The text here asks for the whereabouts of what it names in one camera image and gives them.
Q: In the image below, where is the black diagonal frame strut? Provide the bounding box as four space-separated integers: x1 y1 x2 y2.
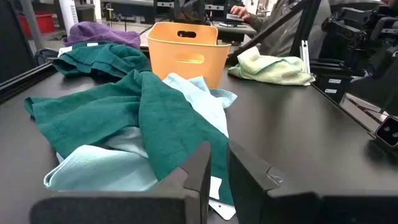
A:
228 0 308 67

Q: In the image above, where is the white metal bracket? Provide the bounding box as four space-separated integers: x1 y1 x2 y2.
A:
299 39 312 75

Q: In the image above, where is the dark tablet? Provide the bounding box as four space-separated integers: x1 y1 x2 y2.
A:
225 12 246 22

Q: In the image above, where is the red plastic bin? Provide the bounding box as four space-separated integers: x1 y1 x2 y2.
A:
19 12 56 35

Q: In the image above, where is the light blue towel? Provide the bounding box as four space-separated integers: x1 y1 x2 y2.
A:
161 73 239 139

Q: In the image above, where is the black panel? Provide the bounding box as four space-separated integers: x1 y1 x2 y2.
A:
0 0 38 84

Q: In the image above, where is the black smartphone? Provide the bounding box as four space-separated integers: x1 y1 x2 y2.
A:
219 21 246 28

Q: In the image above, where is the purple towel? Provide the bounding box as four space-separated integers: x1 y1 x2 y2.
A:
62 21 142 50

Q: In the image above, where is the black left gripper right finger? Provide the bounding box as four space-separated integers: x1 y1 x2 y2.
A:
228 140 398 224

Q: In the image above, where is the white pillar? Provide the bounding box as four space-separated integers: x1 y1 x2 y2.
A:
58 0 80 35

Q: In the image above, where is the mint towel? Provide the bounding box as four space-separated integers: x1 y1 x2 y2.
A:
43 126 159 192

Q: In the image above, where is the orange plastic basket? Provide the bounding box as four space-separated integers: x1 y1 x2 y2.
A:
146 21 231 90

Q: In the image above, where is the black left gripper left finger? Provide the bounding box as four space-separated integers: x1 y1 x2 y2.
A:
29 141 213 224

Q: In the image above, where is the light green towel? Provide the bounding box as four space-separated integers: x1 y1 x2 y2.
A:
228 45 316 86

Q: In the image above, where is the table frame rail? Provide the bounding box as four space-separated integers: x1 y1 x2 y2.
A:
0 62 58 104

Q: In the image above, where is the small black table camera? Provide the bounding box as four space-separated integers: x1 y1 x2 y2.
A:
374 114 398 150

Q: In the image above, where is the person's hand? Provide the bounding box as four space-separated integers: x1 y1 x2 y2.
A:
229 5 252 23

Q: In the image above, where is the black upright frame post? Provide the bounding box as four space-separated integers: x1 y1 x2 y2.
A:
289 0 323 58

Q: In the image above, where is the person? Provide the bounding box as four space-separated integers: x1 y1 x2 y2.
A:
248 0 333 58

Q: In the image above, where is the large dark green towel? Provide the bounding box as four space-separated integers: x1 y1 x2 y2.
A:
24 68 237 222

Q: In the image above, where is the grey desk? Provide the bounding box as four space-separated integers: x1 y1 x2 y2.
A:
213 21 258 43

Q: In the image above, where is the folded dark green towel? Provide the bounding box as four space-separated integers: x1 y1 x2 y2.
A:
52 40 152 78

